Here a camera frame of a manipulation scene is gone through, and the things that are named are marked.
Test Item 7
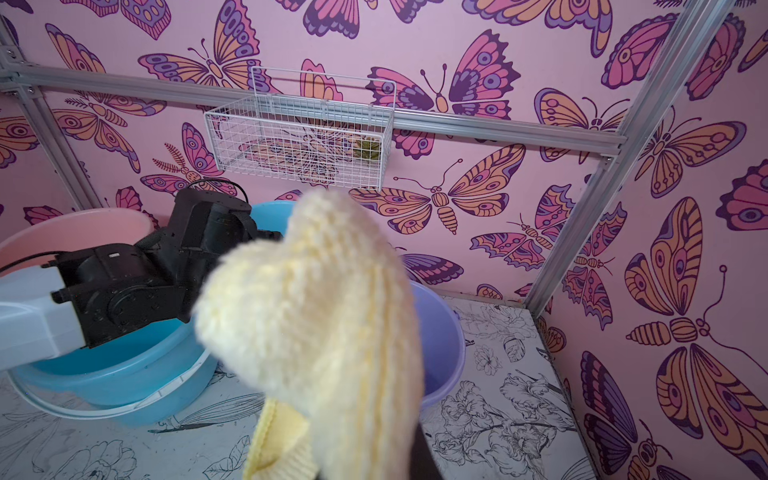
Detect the purple plastic bucket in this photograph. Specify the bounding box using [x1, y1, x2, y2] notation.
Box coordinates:
[411, 282, 466, 410]

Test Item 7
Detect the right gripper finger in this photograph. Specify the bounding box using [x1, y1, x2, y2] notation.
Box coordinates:
[410, 428, 443, 480]

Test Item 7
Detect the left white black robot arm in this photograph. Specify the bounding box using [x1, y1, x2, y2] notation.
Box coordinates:
[1, 189, 282, 370]

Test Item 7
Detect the yellow microfiber cloth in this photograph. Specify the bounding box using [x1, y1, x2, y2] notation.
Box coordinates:
[193, 190, 425, 479]

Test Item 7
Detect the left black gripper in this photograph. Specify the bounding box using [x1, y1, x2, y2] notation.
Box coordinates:
[49, 188, 282, 348]

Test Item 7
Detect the pink plastic bucket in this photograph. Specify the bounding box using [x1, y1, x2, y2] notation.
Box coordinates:
[1, 208, 154, 283]

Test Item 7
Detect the white wire wall basket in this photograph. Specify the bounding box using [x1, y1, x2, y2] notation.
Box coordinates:
[205, 60, 399, 189]

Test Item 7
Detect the blue bucket white handle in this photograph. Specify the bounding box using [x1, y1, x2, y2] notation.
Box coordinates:
[8, 320, 217, 426]

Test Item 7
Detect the small green succulent plant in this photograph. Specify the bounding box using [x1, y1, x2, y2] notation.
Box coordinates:
[353, 138, 382, 162]

